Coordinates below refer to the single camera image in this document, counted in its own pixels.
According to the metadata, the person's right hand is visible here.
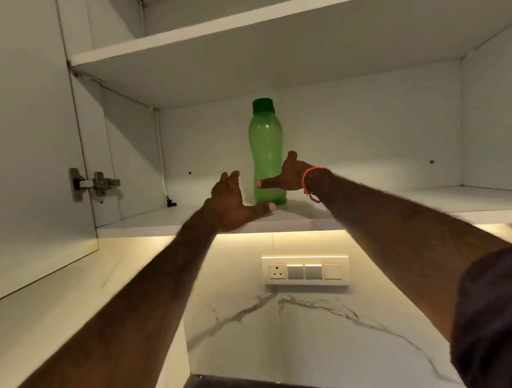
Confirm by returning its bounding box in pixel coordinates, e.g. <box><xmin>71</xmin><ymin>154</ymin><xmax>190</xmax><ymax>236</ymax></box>
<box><xmin>255</xmin><ymin>150</ymin><xmax>317</xmax><ymax>192</ymax></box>

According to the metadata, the person's left hand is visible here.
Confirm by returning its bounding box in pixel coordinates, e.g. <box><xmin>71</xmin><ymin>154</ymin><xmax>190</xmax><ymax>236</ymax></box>
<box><xmin>203</xmin><ymin>171</ymin><xmax>277</xmax><ymax>233</ymax></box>

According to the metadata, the person's left forearm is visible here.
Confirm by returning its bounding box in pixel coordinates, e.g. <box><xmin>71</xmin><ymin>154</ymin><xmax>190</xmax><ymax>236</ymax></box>
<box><xmin>18</xmin><ymin>205</ymin><xmax>225</xmax><ymax>388</ymax></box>

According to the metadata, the person's right forearm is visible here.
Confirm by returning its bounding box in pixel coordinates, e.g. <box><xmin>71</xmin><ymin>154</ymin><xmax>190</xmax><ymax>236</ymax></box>
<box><xmin>305</xmin><ymin>169</ymin><xmax>512</xmax><ymax>344</ymax></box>

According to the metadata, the green plastic water bottle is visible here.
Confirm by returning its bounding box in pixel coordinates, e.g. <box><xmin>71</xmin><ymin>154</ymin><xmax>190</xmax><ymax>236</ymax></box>
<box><xmin>248</xmin><ymin>98</ymin><xmax>288</xmax><ymax>206</ymax></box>

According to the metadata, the orange thread wristband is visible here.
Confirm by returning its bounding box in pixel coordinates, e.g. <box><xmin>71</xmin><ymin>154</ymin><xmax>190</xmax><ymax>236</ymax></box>
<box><xmin>301</xmin><ymin>166</ymin><xmax>331</xmax><ymax>204</ymax></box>

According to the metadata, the white cabinet bottom board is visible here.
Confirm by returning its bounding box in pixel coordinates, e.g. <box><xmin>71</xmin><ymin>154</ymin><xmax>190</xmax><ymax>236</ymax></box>
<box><xmin>96</xmin><ymin>185</ymin><xmax>512</xmax><ymax>240</ymax></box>

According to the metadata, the white cabinet shelf board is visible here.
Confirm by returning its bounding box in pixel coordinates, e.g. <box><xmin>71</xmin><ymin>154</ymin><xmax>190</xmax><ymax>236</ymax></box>
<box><xmin>69</xmin><ymin>0</ymin><xmax>512</xmax><ymax>109</ymax></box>

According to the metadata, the metal cabinet hinge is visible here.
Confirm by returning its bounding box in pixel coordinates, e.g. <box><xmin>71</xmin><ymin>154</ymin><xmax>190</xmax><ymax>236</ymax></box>
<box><xmin>68</xmin><ymin>167</ymin><xmax>122</xmax><ymax>203</ymax></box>

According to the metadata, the white cabinet door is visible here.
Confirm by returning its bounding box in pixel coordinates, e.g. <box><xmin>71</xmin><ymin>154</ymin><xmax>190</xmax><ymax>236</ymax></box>
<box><xmin>0</xmin><ymin>0</ymin><xmax>100</xmax><ymax>300</ymax></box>

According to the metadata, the dark shirt sleeve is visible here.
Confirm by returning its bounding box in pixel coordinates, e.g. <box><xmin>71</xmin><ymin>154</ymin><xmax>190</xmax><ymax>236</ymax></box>
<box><xmin>450</xmin><ymin>245</ymin><xmax>512</xmax><ymax>388</ymax></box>

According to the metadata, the cream wall switch panel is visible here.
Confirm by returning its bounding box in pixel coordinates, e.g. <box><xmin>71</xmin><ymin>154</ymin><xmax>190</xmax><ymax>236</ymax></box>
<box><xmin>261</xmin><ymin>254</ymin><xmax>350</xmax><ymax>287</ymax></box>

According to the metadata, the thin white cable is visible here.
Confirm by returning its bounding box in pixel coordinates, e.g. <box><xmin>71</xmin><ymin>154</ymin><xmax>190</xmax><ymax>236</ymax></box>
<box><xmin>154</xmin><ymin>107</ymin><xmax>170</xmax><ymax>199</ymax></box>

